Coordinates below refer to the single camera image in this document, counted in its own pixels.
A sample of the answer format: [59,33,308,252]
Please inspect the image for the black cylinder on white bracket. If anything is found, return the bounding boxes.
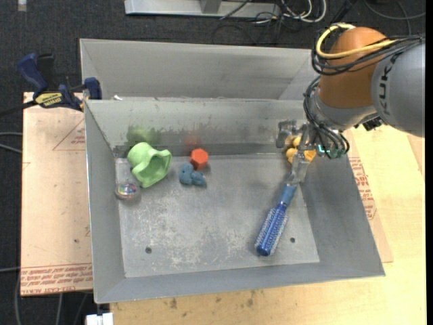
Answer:
[362,116,384,132]

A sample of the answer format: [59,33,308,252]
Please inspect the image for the grey metal bin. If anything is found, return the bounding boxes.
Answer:
[79,38,386,305]

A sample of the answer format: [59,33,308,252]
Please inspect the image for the yellow toy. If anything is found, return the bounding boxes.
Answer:
[285,135,318,165]

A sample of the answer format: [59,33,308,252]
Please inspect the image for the blue hairbrush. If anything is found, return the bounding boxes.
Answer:
[254,182,298,258]

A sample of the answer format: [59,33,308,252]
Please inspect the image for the green soft cup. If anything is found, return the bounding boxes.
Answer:
[127,142,173,189]

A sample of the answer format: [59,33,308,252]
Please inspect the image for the brown cardboard board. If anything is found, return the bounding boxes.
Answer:
[20,91,395,297]

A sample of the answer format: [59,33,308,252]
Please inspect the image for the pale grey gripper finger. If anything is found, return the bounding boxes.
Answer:
[289,153,301,185]
[298,156,310,183]

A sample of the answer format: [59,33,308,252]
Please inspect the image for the red hexagonal block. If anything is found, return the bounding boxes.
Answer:
[189,148,209,171]

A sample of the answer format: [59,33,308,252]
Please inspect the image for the blue lumpy toy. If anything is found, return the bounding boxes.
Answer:
[178,162,208,188]

